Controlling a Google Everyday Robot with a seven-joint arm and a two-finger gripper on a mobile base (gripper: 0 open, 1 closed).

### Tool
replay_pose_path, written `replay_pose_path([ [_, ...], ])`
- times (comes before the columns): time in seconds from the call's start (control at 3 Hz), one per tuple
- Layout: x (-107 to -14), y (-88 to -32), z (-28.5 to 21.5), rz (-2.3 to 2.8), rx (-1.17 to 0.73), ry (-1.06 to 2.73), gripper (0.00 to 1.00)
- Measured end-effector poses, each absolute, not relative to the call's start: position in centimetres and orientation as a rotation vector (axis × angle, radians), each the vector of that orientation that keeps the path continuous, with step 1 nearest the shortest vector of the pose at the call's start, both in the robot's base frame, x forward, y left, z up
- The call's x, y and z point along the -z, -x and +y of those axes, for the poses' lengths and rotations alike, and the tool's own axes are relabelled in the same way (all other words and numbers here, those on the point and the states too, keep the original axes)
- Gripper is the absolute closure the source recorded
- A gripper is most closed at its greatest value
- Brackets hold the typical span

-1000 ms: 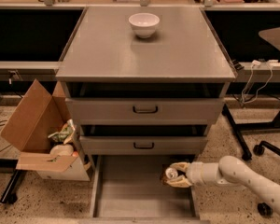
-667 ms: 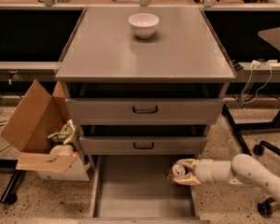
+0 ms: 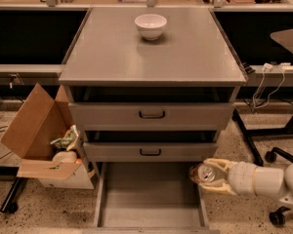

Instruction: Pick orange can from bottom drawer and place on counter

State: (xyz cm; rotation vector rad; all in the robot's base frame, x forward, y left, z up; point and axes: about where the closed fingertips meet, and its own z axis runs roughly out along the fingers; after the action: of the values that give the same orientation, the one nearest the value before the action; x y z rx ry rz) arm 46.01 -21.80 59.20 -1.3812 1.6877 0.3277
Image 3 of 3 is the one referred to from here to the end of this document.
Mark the grey drawer cabinet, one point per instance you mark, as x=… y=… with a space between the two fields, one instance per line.
x=192 y=52

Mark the white ceramic bowl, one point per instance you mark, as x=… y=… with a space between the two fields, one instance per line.
x=150 y=26

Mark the white round object in box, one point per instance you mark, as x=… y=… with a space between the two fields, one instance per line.
x=65 y=157

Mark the white power adapter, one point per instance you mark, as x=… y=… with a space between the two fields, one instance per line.
x=267 y=66

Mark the orange soda can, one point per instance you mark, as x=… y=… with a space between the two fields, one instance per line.
x=202 y=173

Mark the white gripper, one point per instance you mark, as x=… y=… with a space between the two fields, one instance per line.
x=241 y=177

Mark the open cardboard box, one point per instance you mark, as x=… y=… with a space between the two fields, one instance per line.
x=40 y=120

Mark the black office chair base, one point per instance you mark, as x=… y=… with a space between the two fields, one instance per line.
x=280 y=187

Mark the grey bottom drawer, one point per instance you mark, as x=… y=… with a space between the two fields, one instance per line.
x=149 y=196

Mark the grey top drawer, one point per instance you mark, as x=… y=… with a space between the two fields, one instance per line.
x=149 y=108

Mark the black table leg frame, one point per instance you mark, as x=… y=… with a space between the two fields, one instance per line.
x=270 y=156

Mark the grey middle drawer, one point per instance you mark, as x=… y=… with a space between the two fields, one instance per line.
x=149 y=146

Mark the green snack bag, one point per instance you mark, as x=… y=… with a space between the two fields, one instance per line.
x=68 y=141

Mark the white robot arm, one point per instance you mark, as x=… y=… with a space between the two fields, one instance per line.
x=258 y=180

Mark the grey drawer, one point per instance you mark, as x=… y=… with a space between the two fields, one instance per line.
x=149 y=146
x=149 y=196
x=149 y=108

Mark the black left stand leg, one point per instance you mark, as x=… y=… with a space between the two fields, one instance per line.
x=10 y=203

